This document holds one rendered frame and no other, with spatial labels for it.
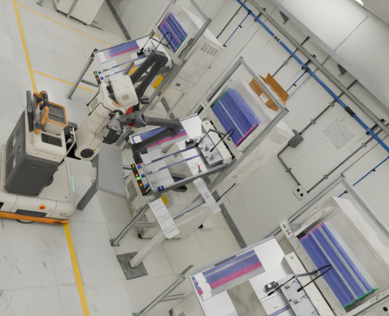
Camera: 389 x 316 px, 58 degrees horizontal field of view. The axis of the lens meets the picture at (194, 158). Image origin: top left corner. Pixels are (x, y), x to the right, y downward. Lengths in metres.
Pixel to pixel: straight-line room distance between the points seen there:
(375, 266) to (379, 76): 2.30
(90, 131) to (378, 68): 3.08
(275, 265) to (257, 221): 1.96
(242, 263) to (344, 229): 0.75
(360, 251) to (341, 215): 0.27
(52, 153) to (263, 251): 1.68
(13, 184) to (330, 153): 3.21
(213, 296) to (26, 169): 1.58
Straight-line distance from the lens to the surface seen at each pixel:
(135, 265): 3.36
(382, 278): 2.65
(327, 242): 2.55
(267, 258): 2.73
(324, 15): 4.94
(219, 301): 2.61
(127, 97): 2.59
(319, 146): 4.33
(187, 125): 3.44
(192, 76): 4.25
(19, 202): 2.95
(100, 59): 4.36
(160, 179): 3.06
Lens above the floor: 2.40
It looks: 26 degrees down
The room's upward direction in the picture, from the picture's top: 42 degrees clockwise
